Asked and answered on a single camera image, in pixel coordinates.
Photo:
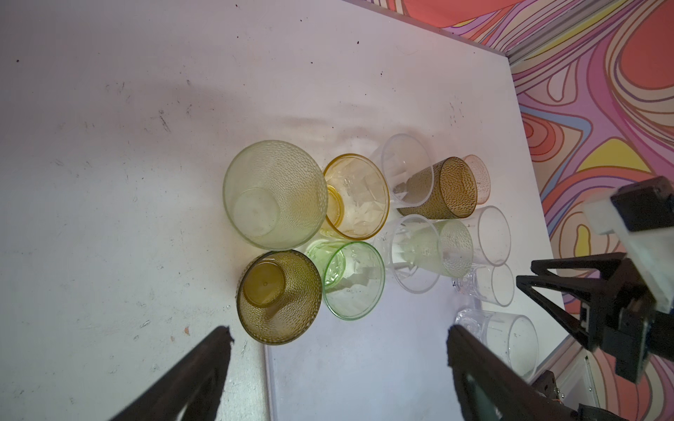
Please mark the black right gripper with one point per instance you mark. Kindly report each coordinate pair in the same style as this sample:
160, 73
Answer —
618, 314

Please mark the small clear cup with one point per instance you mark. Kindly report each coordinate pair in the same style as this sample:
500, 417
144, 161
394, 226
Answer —
488, 283

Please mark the lavender tray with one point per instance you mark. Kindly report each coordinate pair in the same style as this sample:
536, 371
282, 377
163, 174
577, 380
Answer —
389, 365

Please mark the clear cup front row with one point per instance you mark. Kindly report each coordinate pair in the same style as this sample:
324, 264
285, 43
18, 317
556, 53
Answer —
410, 249

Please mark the pale yellow textured cup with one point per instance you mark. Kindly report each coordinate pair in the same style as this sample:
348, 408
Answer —
275, 195

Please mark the pale green textured cup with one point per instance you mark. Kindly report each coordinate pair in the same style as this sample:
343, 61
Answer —
445, 247

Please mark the pink cup back row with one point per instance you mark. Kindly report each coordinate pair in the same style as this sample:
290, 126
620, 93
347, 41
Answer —
482, 177

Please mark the clear cup back row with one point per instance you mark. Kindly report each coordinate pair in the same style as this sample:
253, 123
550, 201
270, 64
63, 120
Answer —
407, 168

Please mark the clear cup row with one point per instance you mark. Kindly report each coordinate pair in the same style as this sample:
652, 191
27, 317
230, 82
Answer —
407, 168
410, 249

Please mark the brown olive textured cup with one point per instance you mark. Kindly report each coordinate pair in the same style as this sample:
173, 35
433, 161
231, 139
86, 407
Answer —
454, 192

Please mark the large clear cup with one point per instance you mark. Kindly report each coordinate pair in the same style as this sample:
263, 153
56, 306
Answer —
511, 337

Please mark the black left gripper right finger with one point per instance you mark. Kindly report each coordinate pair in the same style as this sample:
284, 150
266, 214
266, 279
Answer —
487, 389

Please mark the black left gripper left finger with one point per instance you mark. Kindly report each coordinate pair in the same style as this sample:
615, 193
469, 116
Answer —
192, 389

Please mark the amber yellow cup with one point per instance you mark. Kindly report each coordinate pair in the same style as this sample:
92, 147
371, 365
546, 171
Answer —
358, 198

